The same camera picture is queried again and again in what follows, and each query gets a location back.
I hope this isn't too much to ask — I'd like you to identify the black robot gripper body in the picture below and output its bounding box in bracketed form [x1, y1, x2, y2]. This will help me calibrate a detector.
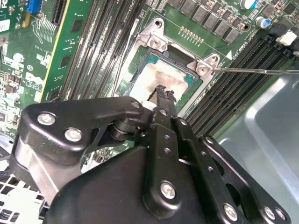
[45, 146, 220, 224]

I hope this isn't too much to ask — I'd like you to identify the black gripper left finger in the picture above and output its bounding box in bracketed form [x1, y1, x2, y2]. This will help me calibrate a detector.
[10, 85, 185, 217]

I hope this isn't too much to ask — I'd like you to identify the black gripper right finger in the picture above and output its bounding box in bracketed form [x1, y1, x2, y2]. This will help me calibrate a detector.
[167, 90, 292, 224]

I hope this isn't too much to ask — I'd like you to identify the silver-topped CPU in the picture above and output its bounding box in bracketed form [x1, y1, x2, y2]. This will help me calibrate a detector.
[116, 52, 197, 107]

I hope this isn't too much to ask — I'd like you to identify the metal wire locking lever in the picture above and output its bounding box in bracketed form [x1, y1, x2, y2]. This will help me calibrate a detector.
[113, 18, 141, 96]
[212, 66, 299, 75]

